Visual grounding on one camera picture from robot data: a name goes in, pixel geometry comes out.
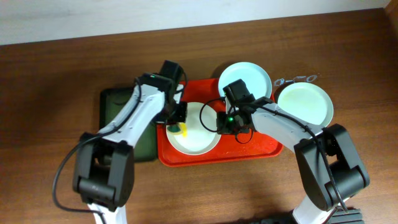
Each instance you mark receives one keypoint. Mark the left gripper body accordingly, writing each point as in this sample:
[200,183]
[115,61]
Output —
[180,112]

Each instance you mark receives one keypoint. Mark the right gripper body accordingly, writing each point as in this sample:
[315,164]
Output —
[224,123]

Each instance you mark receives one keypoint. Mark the yellow green scrub sponge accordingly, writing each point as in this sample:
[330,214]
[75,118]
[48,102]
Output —
[175,129]

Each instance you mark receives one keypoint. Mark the white plate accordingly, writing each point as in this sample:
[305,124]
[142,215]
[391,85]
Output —
[196,140]

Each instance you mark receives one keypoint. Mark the light blue plate top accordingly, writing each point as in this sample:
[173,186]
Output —
[255,81]

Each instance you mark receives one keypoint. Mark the light blue plate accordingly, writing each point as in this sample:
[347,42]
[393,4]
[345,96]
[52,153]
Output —
[255,81]
[307,102]

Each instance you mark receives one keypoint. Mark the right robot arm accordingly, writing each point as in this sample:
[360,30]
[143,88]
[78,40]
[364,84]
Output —
[330,167]

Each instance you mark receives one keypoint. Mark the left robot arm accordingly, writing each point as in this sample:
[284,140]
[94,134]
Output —
[104,167]

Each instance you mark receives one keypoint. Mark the red plastic tray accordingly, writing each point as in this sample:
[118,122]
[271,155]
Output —
[258,146]

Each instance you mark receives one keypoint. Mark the dark green tray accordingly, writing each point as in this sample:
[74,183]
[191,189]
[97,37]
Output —
[111,101]

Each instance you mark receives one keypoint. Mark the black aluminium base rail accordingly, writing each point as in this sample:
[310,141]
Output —
[353,216]

